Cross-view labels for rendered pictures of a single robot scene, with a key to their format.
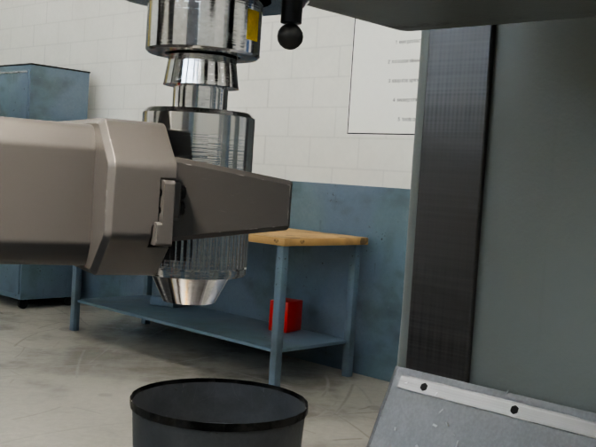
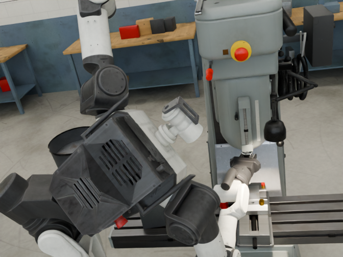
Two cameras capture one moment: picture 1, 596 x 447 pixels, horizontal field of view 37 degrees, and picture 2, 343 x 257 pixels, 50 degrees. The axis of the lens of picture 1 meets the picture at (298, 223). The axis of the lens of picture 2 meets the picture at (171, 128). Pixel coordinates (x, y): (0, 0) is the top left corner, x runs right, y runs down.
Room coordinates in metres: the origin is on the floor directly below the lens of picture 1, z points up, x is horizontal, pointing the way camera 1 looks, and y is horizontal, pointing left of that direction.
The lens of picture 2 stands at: (-0.57, 0.96, 2.11)
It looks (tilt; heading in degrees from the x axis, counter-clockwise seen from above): 28 degrees down; 329
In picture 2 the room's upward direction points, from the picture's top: 10 degrees counter-clockwise
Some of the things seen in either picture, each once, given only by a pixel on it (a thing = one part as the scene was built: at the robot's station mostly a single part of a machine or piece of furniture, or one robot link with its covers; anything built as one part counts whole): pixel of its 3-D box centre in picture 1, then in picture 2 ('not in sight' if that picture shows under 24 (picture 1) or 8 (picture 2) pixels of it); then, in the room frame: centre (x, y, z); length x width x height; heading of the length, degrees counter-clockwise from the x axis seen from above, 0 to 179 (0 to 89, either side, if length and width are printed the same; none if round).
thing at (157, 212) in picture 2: not in sight; (162, 200); (0.65, 0.33, 1.02); 0.22 x 0.12 x 0.20; 57
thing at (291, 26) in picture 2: not in sight; (279, 14); (0.30, -0.09, 1.79); 0.45 x 0.04 x 0.04; 137
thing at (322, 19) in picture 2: not in sight; (318, 34); (0.36, -0.41, 1.62); 0.20 x 0.09 x 0.21; 137
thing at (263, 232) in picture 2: not in sight; (253, 208); (0.35, 0.06, 0.97); 0.35 x 0.15 x 0.11; 134
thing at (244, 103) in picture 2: not in sight; (245, 124); (0.30, 0.12, 1.44); 0.04 x 0.04 x 0.21; 47
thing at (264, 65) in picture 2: not in sight; (239, 49); (0.41, 0.01, 1.68); 0.34 x 0.24 x 0.10; 137
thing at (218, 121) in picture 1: (199, 122); (247, 152); (0.38, 0.04, 1.25); 0.05 x 0.05 x 0.01
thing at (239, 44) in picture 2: not in sight; (240, 51); (0.21, 0.20, 1.76); 0.06 x 0.02 x 0.06; 47
